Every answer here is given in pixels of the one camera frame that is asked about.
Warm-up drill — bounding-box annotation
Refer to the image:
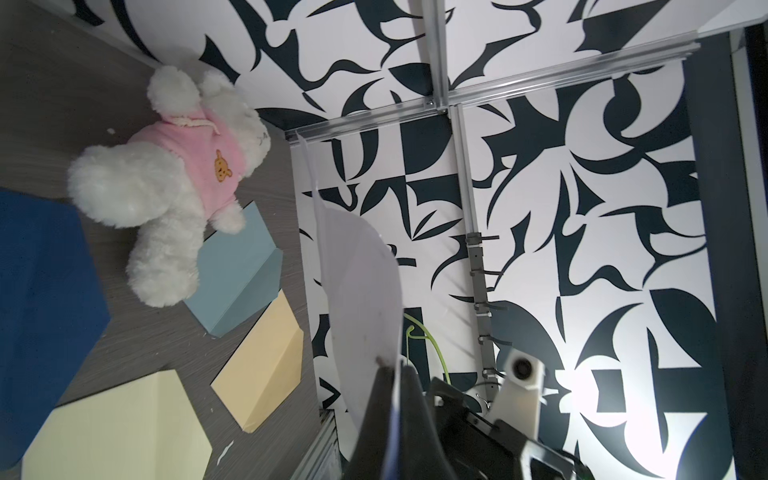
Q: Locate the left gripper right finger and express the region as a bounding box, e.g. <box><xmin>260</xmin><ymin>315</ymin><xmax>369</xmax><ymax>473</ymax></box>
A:
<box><xmin>398</xmin><ymin>365</ymin><xmax>456</xmax><ymax>480</ymax></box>

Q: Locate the light blue envelope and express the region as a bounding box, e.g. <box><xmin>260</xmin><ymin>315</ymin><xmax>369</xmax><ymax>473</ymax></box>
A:
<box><xmin>185</xmin><ymin>203</ymin><xmax>283</xmax><ymax>338</ymax></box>

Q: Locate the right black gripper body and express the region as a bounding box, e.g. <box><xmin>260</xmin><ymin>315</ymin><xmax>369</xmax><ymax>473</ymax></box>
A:
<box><xmin>428</xmin><ymin>378</ymin><xmax>576</xmax><ymax>479</ymax></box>

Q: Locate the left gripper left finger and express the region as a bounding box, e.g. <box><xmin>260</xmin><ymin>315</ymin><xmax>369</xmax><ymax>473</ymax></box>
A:
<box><xmin>343</xmin><ymin>367</ymin><xmax>395</xmax><ymax>480</ymax></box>

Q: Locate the small white letter paper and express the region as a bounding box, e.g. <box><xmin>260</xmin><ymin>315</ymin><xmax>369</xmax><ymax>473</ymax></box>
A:
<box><xmin>299</xmin><ymin>138</ymin><xmax>403</xmax><ymax>479</ymax></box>

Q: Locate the cream envelope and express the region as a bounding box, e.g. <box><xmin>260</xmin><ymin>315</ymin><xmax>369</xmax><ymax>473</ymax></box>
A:
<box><xmin>21</xmin><ymin>370</ymin><xmax>212</xmax><ymax>479</ymax></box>

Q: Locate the tan envelope gold emblem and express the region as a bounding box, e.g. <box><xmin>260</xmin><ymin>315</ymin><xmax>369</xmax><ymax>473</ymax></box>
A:
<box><xmin>211</xmin><ymin>292</ymin><xmax>304</xmax><ymax>433</ymax></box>

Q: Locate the dark blue envelope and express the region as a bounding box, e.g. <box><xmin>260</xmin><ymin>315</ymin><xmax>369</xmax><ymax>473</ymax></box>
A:
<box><xmin>1</xmin><ymin>190</ymin><xmax>110</xmax><ymax>470</ymax></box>

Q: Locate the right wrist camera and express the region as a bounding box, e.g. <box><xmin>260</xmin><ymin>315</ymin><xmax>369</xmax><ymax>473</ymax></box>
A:
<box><xmin>485</xmin><ymin>349</ymin><xmax>545</xmax><ymax>440</ymax></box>

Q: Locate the white plush bear pink shirt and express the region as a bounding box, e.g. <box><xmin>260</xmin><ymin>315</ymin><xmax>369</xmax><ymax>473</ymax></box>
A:
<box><xmin>67</xmin><ymin>66</ymin><xmax>271</xmax><ymax>308</ymax></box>

